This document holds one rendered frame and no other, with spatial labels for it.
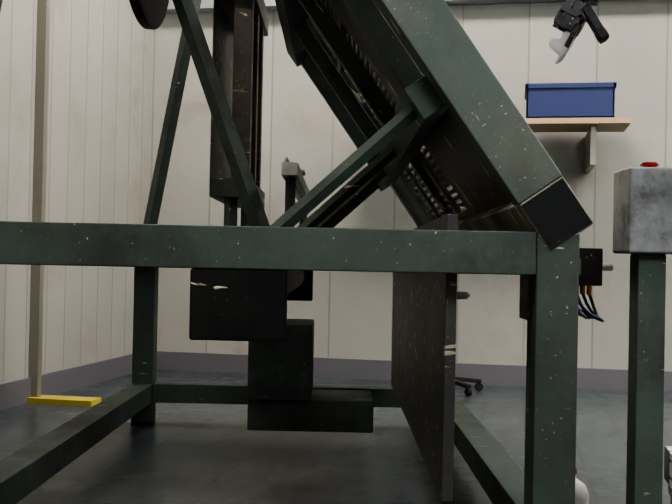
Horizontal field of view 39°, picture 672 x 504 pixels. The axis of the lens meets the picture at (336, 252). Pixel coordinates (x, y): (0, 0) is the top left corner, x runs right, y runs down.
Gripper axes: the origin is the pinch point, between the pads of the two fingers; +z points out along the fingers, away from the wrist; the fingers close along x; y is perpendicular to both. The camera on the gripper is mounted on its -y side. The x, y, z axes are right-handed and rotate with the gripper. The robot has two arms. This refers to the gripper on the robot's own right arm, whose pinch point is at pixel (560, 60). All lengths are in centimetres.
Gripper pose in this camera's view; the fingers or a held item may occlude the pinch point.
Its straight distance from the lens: 286.9
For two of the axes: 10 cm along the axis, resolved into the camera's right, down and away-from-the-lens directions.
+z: -4.7, 8.8, 0.8
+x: -1.9, -0.1, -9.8
